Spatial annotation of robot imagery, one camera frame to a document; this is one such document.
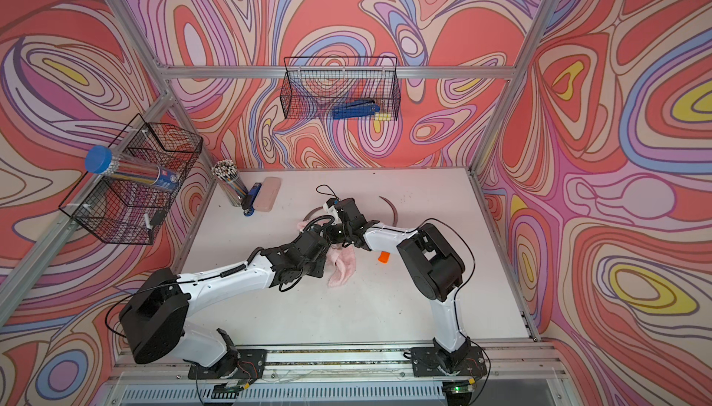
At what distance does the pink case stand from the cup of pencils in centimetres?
6

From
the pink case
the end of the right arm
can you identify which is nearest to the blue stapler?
the pink case

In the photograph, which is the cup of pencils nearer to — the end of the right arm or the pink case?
the pink case

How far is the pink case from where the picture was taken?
1073 mm

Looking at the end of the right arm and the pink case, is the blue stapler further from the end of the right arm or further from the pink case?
Result: the end of the right arm

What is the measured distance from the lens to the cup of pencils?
0.98 meters

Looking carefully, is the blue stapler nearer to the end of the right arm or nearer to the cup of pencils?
the cup of pencils

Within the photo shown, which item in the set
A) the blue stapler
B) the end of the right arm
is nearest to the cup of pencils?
the blue stapler
